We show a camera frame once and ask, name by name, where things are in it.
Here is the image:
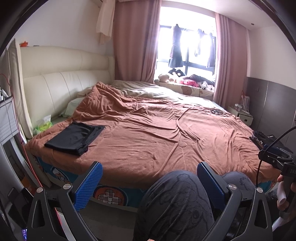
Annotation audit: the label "black sleeveless top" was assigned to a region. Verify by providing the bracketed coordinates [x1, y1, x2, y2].
[44, 121, 105, 156]

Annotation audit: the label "person's right hand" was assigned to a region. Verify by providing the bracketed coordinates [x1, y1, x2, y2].
[277, 175, 295, 220]

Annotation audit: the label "smartphone with purple screen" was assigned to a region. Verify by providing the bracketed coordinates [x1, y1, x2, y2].
[22, 228, 27, 241]

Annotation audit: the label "person's patterned grey trousers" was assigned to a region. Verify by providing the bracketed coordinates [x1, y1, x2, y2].
[134, 170, 258, 241]

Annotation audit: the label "white bedside cabinet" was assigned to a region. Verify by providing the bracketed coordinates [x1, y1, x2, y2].
[227, 106, 253, 127]

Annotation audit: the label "white rack on cabinet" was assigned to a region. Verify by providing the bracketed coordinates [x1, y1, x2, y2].
[240, 91, 250, 112]

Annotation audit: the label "green tissue pack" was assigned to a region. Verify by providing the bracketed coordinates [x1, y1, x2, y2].
[33, 115, 53, 135]

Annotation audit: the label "brown bed blanket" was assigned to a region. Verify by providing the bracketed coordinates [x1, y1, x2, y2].
[26, 83, 280, 189]

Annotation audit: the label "right pink curtain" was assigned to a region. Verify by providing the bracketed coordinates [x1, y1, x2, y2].
[213, 13, 248, 108]

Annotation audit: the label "pink curtain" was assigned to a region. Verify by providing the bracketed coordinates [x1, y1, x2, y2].
[213, 13, 248, 108]
[113, 1, 162, 83]

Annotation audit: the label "bear print window cushion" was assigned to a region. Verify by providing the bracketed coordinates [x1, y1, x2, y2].
[159, 82, 214, 101]

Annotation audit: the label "red cloth on sill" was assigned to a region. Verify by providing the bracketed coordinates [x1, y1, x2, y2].
[180, 79, 200, 88]

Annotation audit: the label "cream leather headboard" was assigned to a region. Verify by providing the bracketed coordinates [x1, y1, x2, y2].
[5, 41, 115, 139]

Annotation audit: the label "plush toy on sill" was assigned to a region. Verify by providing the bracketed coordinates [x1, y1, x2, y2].
[154, 74, 175, 84]

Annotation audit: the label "beige pillow bedding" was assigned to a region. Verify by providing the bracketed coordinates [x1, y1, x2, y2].
[111, 79, 213, 103]

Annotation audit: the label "hanging dark garment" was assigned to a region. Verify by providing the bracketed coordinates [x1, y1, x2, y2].
[169, 24, 183, 68]

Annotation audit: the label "orange toy on headboard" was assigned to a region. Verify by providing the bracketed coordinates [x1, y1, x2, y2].
[20, 41, 28, 47]

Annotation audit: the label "cream hanging cloth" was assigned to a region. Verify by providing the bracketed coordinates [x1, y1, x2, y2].
[96, 0, 115, 45]

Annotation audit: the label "left pink curtain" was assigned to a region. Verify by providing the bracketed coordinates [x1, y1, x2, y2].
[113, 1, 162, 83]

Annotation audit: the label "black braided cable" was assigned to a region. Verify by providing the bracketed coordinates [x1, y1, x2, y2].
[255, 126, 296, 188]

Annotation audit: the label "black cords on bed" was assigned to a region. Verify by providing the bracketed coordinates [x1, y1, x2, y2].
[209, 108, 232, 118]

